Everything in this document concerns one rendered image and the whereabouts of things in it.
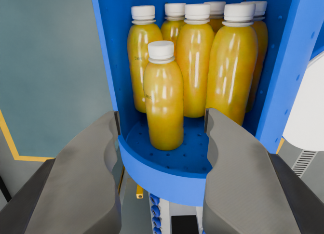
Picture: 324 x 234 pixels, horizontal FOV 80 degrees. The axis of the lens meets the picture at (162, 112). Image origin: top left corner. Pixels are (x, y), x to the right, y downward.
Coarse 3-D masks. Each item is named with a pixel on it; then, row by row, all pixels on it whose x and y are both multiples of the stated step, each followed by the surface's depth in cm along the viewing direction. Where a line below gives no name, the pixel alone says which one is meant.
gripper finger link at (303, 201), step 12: (276, 156) 8; (276, 168) 7; (288, 168) 7; (288, 180) 7; (300, 180) 7; (288, 192) 7; (300, 192) 7; (312, 192) 6; (300, 204) 6; (312, 204) 6; (300, 216) 6; (312, 216) 6; (300, 228) 6; (312, 228) 6
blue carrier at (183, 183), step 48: (96, 0) 25; (144, 0) 36; (192, 0) 38; (240, 0) 35; (288, 0) 28; (288, 48) 17; (288, 96) 21; (144, 144) 38; (192, 144) 38; (192, 192) 26
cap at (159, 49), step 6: (156, 42) 30; (162, 42) 29; (168, 42) 29; (150, 48) 28; (156, 48) 28; (162, 48) 27; (168, 48) 28; (150, 54) 29; (156, 54) 28; (162, 54) 28; (168, 54) 28
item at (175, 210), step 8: (176, 208) 72; (184, 208) 72; (192, 208) 72; (176, 216) 68; (184, 216) 68; (192, 216) 68; (176, 224) 66; (184, 224) 66; (192, 224) 66; (176, 232) 64; (184, 232) 63; (192, 232) 63
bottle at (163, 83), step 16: (160, 64) 29; (176, 64) 30; (144, 80) 31; (160, 80) 29; (176, 80) 30; (144, 96) 33; (160, 96) 30; (176, 96) 31; (160, 112) 31; (176, 112) 32; (160, 128) 33; (176, 128) 34; (160, 144) 35; (176, 144) 36
